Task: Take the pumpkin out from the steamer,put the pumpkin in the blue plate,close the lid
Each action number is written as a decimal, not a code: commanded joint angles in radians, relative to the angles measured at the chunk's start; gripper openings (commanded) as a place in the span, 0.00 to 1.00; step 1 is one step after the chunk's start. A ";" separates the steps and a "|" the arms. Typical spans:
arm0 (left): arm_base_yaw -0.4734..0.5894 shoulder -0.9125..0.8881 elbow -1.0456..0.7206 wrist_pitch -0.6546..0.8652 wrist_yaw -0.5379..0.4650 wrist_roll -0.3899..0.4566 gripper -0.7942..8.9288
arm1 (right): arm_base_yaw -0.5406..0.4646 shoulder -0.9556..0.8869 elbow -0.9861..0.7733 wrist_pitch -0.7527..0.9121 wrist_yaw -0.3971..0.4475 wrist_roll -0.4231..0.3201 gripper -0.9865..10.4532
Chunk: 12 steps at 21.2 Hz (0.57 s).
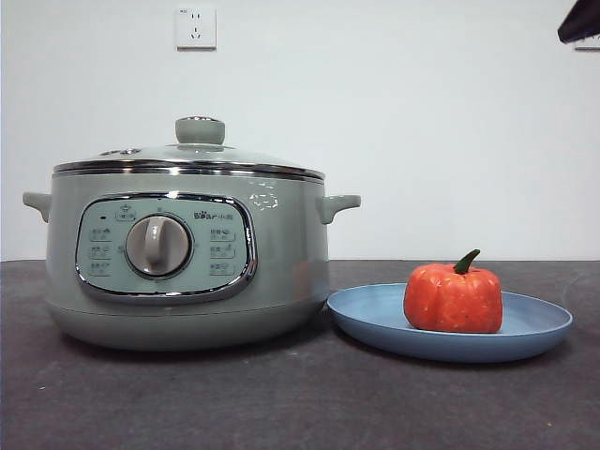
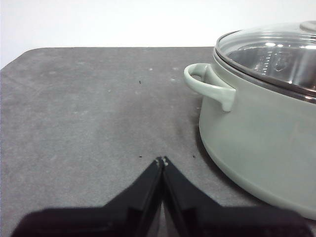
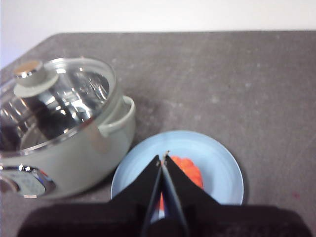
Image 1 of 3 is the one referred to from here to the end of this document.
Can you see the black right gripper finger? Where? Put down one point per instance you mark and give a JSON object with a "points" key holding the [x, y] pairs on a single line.
{"points": [[583, 23]]}

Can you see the orange toy pumpkin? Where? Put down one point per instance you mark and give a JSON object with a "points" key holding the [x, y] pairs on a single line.
{"points": [[450, 295]]}

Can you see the glass lid with green knob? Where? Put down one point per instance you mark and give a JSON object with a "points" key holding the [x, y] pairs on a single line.
{"points": [[197, 157]]}

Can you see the blue round plate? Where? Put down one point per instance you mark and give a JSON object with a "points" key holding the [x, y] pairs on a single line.
{"points": [[365, 314]]}

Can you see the pale green electric steamer pot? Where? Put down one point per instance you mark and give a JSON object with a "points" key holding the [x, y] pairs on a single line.
{"points": [[281, 253]]}

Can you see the white wall socket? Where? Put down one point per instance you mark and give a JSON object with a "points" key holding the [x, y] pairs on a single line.
{"points": [[196, 28], [588, 47]]}

